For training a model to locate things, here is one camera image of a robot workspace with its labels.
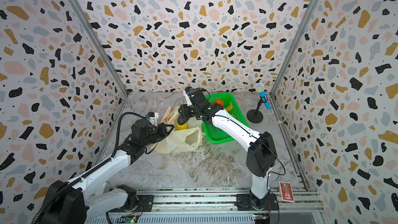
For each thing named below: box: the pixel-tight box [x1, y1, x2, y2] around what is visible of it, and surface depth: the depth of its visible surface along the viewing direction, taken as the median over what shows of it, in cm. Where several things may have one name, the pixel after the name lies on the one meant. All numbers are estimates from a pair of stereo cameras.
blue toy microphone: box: [254, 82, 271, 110], surface depth 92 cm
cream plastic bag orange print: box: [150, 105, 206, 155], surface depth 78 cm
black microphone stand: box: [246, 98, 264, 124], surface depth 109 cm
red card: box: [278, 180, 295, 203], surface depth 78 cm
